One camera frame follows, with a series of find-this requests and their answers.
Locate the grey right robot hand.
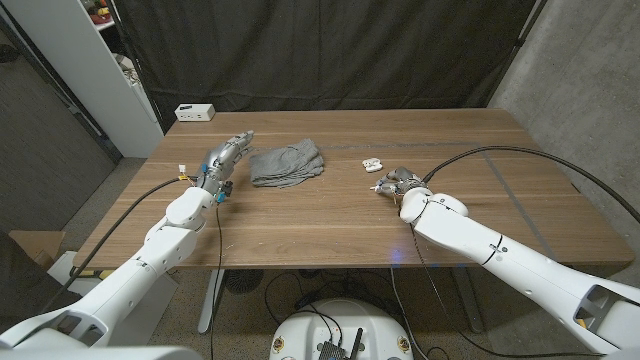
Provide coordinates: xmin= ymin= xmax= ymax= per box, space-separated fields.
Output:
xmin=370 ymin=167 xmax=430 ymax=202

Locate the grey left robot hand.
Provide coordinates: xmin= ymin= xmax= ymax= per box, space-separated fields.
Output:
xmin=196 ymin=130 xmax=255 ymax=196

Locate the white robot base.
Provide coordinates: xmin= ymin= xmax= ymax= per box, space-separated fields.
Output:
xmin=268 ymin=298 xmax=415 ymax=360

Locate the grey folded cloth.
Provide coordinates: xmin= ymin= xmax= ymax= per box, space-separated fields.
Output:
xmin=248 ymin=138 xmax=326 ymax=189

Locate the white power strip box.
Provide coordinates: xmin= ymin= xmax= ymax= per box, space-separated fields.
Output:
xmin=174 ymin=103 xmax=217 ymax=123

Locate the black round floor fan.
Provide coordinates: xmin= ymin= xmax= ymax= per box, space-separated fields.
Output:
xmin=223 ymin=269 xmax=265 ymax=295

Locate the grey table leg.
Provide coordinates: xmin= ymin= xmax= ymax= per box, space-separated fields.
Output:
xmin=198 ymin=269 xmax=226 ymax=335
xmin=452 ymin=267 xmax=485 ymax=334

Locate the white shelf clutter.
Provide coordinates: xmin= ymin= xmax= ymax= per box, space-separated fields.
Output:
xmin=114 ymin=52 xmax=144 ymax=86

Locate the black backdrop curtain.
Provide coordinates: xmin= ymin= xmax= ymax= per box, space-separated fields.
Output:
xmin=112 ymin=0 xmax=540 ymax=135

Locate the yellow black tool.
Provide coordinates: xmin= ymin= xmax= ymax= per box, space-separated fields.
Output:
xmin=69 ymin=267 xmax=117 ymax=282

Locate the white shelf cabinet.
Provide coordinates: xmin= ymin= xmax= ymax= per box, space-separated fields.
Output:
xmin=2 ymin=0 xmax=165 ymax=159

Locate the black antenna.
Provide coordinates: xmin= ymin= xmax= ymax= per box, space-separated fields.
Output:
xmin=351 ymin=327 xmax=365 ymax=360

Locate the black electronics module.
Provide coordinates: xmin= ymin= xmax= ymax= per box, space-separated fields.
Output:
xmin=317 ymin=340 xmax=350 ymax=360

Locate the cardboard box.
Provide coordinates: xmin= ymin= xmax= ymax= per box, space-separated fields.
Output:
xmin=8 ymin=229 xmax=66 ymax=271

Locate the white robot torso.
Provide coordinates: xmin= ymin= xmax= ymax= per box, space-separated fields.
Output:
xmin=0 ymin=343 xmax=640 ymax=360

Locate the black bulky object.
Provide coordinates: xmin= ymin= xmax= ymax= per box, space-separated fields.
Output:
xmin=0 ymin=232 xmax=81 ymax=334

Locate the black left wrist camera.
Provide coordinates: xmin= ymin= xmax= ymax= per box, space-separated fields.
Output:
xmin=215 ymin=180 xmax=235 ymax=204

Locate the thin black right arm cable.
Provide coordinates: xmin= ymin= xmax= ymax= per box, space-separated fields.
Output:
xmin=408 ymin=222 xmax=606 ymax=360

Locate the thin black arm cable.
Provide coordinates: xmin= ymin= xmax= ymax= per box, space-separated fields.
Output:
xmin=408 ymin=222 xmax=606 ymax=360
xmin=208 ymin=201 xmax=225 ymax=360

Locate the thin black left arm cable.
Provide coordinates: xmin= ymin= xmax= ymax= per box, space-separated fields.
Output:
xmin=208 ymin=201 xmax=225 ymax=360

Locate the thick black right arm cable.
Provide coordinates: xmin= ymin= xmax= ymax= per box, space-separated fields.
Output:
xmin=422 ymin=144 xmax=640 ymax=225

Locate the grey floor cable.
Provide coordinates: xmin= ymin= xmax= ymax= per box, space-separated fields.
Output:
xmin=389 ymin=267 xmax=429 ymax=360

